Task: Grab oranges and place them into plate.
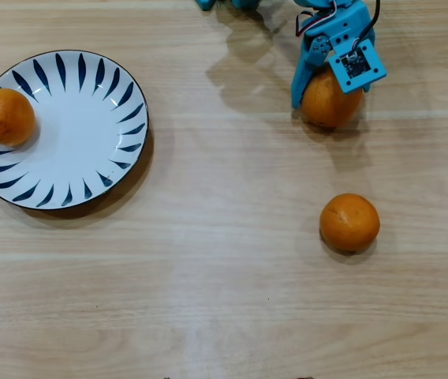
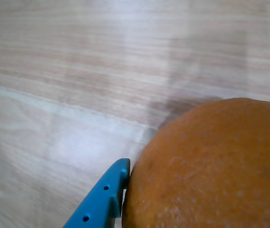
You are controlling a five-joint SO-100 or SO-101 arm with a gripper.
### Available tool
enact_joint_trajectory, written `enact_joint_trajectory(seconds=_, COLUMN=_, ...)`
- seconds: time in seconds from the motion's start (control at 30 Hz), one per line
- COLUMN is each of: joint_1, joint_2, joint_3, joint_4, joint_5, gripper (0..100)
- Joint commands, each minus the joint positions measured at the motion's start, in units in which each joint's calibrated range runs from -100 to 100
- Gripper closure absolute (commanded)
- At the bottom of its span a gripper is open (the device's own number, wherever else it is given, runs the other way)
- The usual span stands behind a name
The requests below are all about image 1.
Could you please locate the orange with black stem dot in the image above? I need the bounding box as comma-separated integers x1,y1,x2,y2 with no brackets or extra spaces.
0,88,36,147

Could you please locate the black camera cable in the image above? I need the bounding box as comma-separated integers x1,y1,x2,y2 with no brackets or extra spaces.
350,0,381,58

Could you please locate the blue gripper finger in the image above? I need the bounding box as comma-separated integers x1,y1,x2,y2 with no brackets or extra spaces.
289,34,334,111

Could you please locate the white plate with blue stripes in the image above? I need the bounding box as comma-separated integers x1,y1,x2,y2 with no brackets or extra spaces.
0,49,150,211

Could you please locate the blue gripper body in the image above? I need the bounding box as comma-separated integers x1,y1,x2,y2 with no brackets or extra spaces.
301,0,377,58

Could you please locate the orange with brown scar lines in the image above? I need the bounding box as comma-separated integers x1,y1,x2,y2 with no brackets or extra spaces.
301,66,365,129

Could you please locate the orange with creased top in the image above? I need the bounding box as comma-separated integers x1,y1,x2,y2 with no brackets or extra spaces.
319,193,381,253

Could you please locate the wrist camera in blue mount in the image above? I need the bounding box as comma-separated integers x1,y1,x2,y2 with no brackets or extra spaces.
327,39,388,95

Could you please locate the red white black servo wire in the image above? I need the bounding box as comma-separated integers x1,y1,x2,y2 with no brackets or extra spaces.
295,0,338,39

